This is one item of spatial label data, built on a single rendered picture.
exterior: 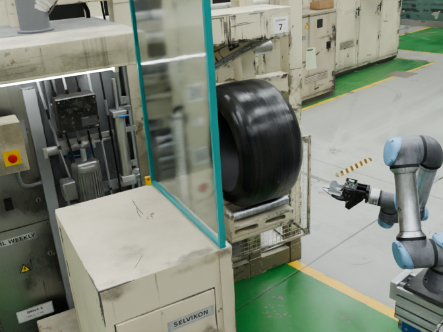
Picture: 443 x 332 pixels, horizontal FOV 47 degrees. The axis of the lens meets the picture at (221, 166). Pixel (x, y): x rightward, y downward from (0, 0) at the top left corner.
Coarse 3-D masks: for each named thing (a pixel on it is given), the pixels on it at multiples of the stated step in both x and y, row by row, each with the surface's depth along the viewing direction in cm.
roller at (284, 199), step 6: (276, 198) 249; (282, 198) 250; (288, 198) 251; (258, 204) 245; (264, 204) 245; (270, 204) 246; (276, 204) 248; (282, 204) 250; (240, 210) 240; (246, 210) 241; (252, 210) 242; (258, 210) 244; (264, 210) 246; (234, 216) 238; (240, 216) 239; (246, 216) 242
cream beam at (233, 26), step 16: (224, 16) 240; (240, 16) 243; (256, 16) 248; (272, 16) 252; (288, 16) 256; (224, 32) 242; (240, 32) 246; (256, 32) 251; (272, 32) 255; (288, 32) 259
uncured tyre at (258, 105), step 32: (224, 96) 227; (256, 96) 225; (224, 128) 272; (256, 128) 217; (288, 128) 223; (224, 160) 272; (256, 160) 218; (288, 160) 224; (224, 192) 245; (256, 192) 227
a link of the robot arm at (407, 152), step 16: (400, 144) 203; (416, 144) 203; (384, 160) 211; (400, 160) 204; (416, 160) 204; (400, 176) 205; (416, 176) 206; (400, 192) 205; (416, 192) 204; (400, 208) 205; (416, 208) 203; (400, 224) 206; (416, 224) 203; (400, 240) 204; (416, 240) 200; (400, 256) 202; (416, 256) 200; (432, 256) 200
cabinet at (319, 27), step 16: (304, 16) 662; (320, 16) 683; (336, 16) 706; (304, 32) 669; (320, 32) 691; (304, 48) 677; (320, 48) 700; (272, 64) 703; (304, 64) 685; (320, 64) 709; (304, 80) 694; (320, 80) 719; (304, 96) 703; (320, 96) 732
